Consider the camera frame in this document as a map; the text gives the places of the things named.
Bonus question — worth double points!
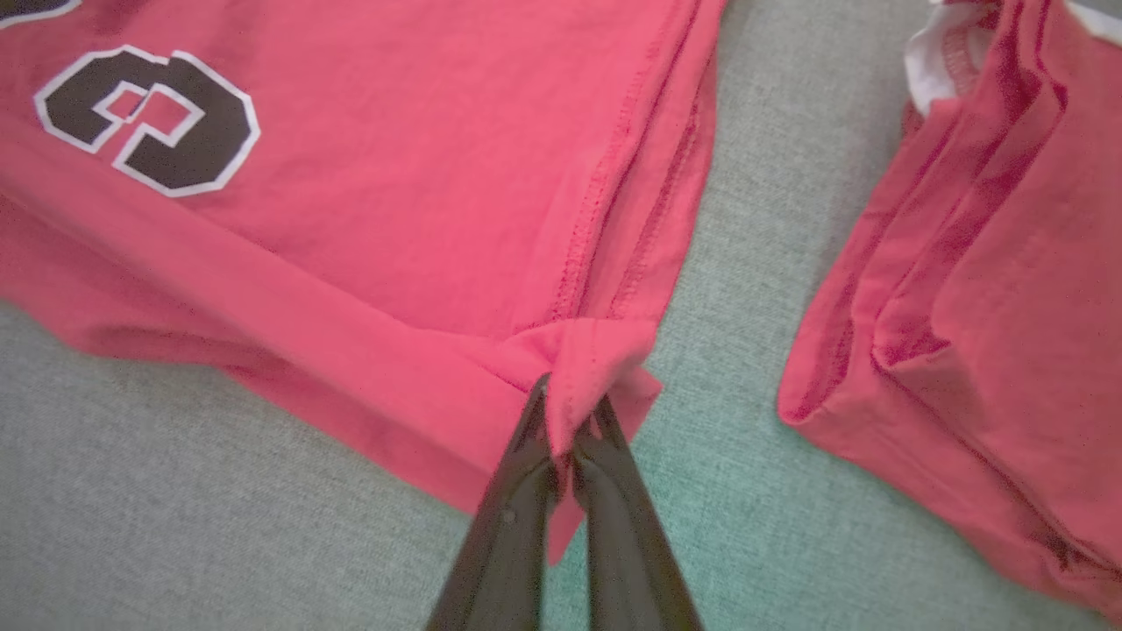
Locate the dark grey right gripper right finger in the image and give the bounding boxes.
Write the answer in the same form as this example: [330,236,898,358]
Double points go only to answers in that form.
[570,399,705,631]

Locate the red T-shirt with white sleeves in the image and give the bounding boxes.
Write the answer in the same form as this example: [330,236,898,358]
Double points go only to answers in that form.
[0,0,728,566]

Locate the red shorts with white stripes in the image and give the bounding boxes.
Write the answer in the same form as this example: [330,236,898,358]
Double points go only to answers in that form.
[778,0,1122,623]

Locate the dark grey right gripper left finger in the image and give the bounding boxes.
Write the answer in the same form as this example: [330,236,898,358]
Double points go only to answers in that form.
[427,375,562,631]

